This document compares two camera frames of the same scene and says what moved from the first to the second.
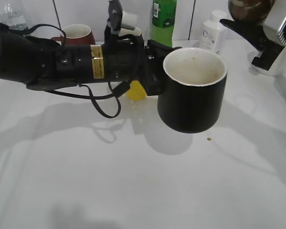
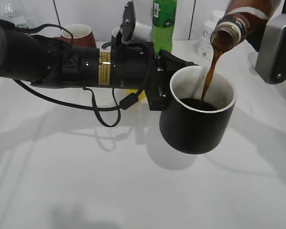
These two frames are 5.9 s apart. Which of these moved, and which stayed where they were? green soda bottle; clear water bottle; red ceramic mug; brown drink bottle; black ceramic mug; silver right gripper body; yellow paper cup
Moved: silver right gripper body; brown drink bottle; black ceramic mug
Stayed: yellow paper cup; red ceramic mug; green soda bottle; clear water bottle
